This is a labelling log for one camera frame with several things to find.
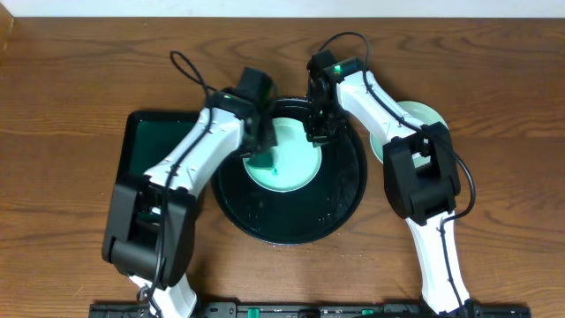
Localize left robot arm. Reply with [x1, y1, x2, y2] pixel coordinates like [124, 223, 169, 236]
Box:
[102, 88, 275, 317]

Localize green sponge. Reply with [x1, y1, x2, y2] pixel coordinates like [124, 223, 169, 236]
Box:
[245, 150, 275, 170]

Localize rectangular dark green tray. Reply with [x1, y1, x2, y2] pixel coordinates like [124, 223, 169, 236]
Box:
[116, 110, 199, 184]

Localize round black tray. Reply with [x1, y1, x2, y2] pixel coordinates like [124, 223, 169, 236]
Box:
[210, 97, 368, 246]

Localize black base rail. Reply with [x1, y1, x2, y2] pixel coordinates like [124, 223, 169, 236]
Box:
[88, 302, 531, 318]

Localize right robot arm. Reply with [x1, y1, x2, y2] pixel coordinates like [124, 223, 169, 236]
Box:
[305, 51, 470, 314]

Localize green plate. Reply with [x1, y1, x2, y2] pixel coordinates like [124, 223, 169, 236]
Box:
[243, 117, 322, 193]
[370, 101, 448, 163]

